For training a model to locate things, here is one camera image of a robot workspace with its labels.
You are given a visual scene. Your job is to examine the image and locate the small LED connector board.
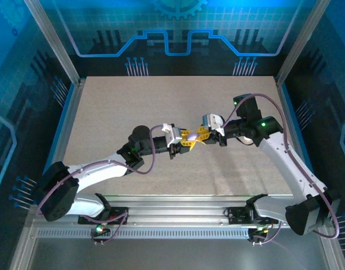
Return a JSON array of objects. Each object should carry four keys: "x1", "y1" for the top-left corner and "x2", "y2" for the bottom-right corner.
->
[
  {"x1": 249, "y1": 226, "x2": 270, "y2": 239},
  {"x1": 91, "y1": 224, "x2": 111, "y2": 237}
]

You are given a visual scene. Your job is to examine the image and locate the brushed metal panel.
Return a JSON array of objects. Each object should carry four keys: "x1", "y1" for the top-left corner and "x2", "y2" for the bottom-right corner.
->
[{"x1": 27, "y1": 238, "x2": 332, "y2": 270}]

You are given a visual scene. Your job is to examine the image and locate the aluminium table side rail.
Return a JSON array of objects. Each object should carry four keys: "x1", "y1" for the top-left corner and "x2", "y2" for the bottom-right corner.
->
[
  {"x1": 44, "y1": 78, "x2": 87, "y2": 172},
  {"x1": 275, "y1": 77, "x2": 313, "y2": 181}
]

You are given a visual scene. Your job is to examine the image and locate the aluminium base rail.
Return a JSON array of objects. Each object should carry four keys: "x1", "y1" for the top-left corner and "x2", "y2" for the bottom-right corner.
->
[{"x1": 31, "y1": 194, "x2": 328, "y2": 229}]

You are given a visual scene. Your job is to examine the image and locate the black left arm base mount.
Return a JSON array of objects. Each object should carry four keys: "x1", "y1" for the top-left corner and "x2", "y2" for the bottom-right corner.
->
[{"x1": 78, "y1": 206, "x2": 130, "y2": 226}]

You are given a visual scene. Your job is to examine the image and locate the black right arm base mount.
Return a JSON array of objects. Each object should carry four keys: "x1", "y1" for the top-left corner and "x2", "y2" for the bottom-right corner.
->
[{"x1": 226, "y1": 206, "x2": 280, "y2": 226}]

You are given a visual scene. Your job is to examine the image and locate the slotted grey cable duct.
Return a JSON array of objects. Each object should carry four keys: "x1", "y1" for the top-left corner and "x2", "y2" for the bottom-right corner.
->
[{"x1": 36, "y1": 228, "x2": 250, "y2": 240}]

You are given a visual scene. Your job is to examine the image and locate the aluminium frame post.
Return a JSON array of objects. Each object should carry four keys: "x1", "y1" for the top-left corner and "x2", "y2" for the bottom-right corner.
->
[
  {"x1": 22, "y1": 0, "x2": 82, "y2": 87},
  {"x1": 275, "y1": 0, "x2": 333, "y2": 85}
]

